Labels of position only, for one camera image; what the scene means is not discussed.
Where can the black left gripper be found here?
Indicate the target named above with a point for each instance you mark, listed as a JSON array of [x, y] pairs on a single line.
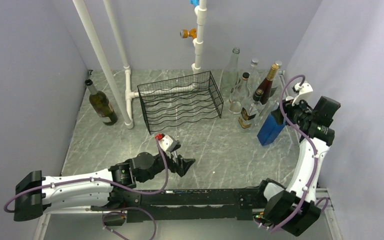
[[183, 165]]

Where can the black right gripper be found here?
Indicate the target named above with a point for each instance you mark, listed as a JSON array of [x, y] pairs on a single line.
[[289, 108]]

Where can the blue glass bottle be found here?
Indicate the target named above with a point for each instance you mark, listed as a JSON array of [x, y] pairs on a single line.
[[269, 131]]

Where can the dark bottle black capsule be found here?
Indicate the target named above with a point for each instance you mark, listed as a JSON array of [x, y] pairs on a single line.
[[250, 111]]

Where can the dark bottle gold foil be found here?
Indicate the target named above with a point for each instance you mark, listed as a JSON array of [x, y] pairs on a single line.
[[265, 88]]

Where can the clear round glass bottle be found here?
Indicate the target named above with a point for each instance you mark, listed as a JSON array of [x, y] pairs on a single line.
[[254, 76]]

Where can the clear bottle black cap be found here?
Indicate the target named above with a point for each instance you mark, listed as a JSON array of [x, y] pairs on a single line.
[[238, 94]]

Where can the clear bottle black gold label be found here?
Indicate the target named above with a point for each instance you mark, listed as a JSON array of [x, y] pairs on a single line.
[[230, 74]]

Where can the dark bottle silver capsule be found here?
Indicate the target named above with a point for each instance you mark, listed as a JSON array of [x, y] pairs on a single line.
[[101, 104]]

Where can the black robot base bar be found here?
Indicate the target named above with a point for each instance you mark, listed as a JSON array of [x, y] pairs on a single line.
[[189, 204]]

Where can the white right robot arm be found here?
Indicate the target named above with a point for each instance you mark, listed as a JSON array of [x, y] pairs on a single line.
[[293, 208]]

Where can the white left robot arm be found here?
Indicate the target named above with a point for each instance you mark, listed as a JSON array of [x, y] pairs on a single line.
[[111, 188]]

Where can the white pipe with tee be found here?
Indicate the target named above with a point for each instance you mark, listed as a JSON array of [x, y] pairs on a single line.
[[129, 94]]

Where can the orange valve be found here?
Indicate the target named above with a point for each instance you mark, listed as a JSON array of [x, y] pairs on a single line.
[[192, 33]]

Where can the white pipe with valves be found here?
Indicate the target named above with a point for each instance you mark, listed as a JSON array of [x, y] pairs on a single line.
[[201, 15]]

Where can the blue valve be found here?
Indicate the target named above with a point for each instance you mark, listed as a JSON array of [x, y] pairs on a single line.
[[195, 3]]

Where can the slanted white pipe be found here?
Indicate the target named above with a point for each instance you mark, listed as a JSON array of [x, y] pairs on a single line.
[[90, 30]]

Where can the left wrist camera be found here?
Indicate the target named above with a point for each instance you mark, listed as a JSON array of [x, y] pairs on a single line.
[[167, 143]]

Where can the black wire wine rack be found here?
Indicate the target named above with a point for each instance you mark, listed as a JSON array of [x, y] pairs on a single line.
[[167, 104]]

